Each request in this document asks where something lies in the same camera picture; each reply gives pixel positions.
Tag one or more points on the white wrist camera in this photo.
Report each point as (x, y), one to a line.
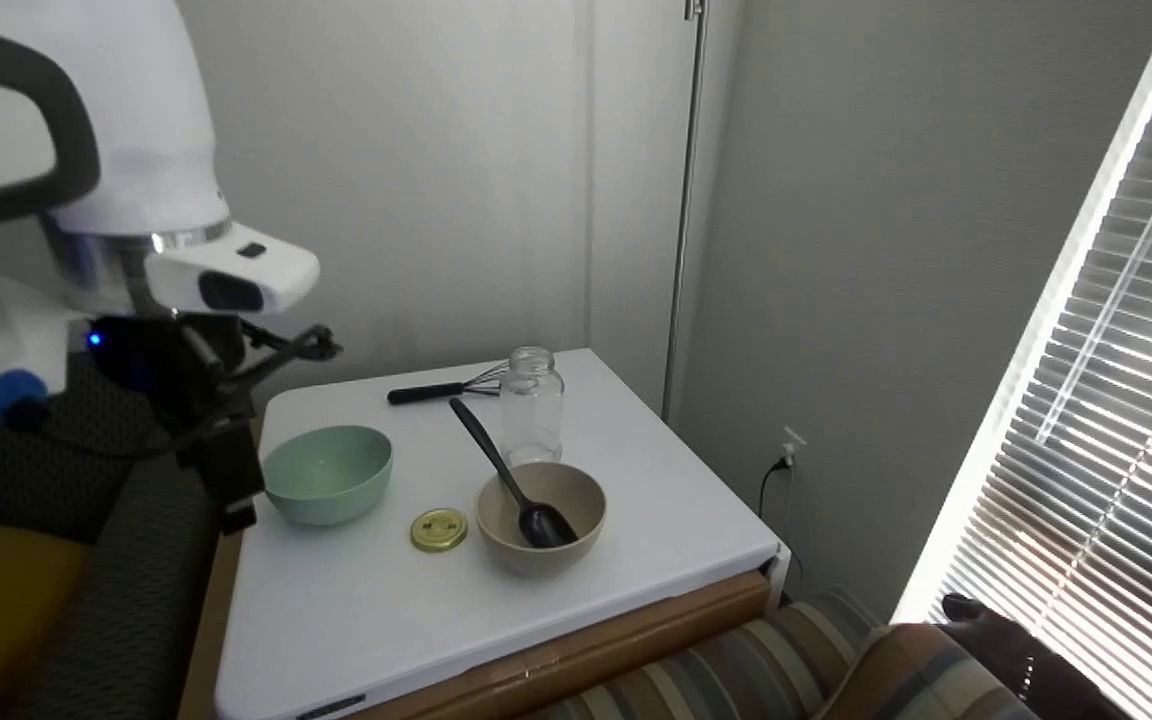
(248, 274)

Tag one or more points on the small black table strip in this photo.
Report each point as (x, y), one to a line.
(330, 707)

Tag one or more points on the striped sofa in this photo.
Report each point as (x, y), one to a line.
(721, 672)

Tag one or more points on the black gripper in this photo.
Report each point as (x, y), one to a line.
(158, 367)

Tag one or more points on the gold metal lid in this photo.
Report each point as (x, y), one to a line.
(438, 529)

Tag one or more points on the clear glass bottle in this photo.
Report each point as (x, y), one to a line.
(533, 412)

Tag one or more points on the beige bowl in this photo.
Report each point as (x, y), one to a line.
(508, 534)

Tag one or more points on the striped cushion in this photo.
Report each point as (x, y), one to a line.
(923, 672)

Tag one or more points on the dark grey sofa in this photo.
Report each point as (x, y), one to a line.
(137, 602)

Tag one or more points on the dark fuzzy object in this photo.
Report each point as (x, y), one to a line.
(1042, 666)

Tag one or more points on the white window blinds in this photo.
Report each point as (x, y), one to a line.
(1108, 401)

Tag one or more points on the thin vertical wall strip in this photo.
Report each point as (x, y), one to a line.
(681, 201)

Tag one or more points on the black spoon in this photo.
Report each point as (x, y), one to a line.
(543, 523)

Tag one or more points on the white wall power outlet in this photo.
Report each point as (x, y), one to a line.
(789, 445)

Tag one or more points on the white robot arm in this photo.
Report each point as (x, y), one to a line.
(137, 106)

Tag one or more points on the green bowl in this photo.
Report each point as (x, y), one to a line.
(326, 473)

